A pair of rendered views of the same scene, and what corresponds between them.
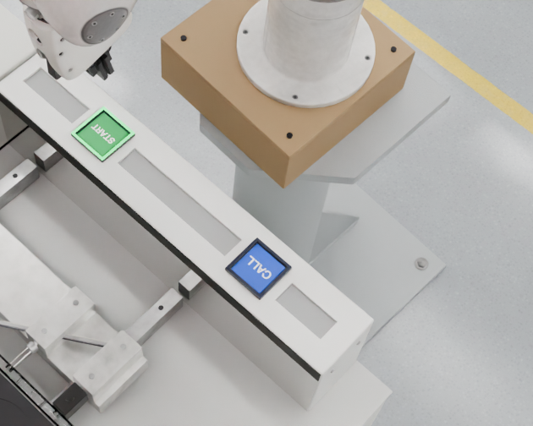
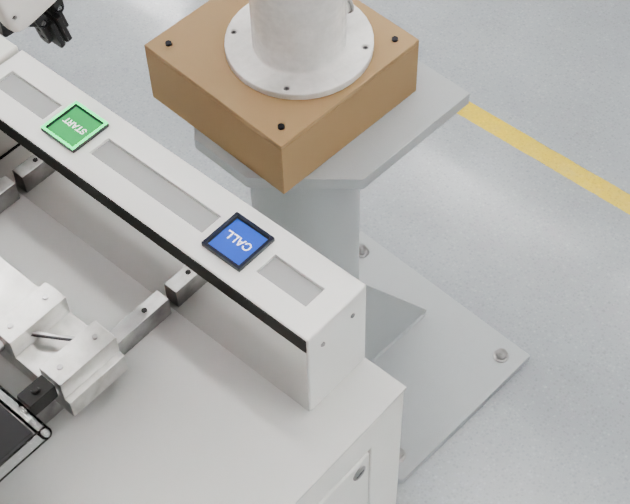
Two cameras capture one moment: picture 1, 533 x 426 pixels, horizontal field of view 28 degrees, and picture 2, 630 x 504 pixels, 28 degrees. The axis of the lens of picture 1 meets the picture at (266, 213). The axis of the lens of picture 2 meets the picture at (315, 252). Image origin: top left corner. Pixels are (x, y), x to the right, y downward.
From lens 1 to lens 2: 36 cm
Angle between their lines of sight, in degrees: 11
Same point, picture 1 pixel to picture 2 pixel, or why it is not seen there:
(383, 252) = (456, 346)
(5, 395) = not seen: outside the picture
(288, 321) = (271, 291)
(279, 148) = (270, 139)
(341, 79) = (336, 68)
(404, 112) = (418, 113)
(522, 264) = (620, 351)
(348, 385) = (356, 382)
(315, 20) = not seen: outside the picture
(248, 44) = (236, 43)
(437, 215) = (518, 303)
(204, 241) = (180, 220)
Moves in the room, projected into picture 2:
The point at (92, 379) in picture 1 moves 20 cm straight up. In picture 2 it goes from (60, 369) to (21, 253)
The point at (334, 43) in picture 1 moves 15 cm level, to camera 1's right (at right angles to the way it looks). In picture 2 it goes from (319, 20) to (445, 29)
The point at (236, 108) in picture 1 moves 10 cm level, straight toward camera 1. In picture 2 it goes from (224, 105) to (216, 166)
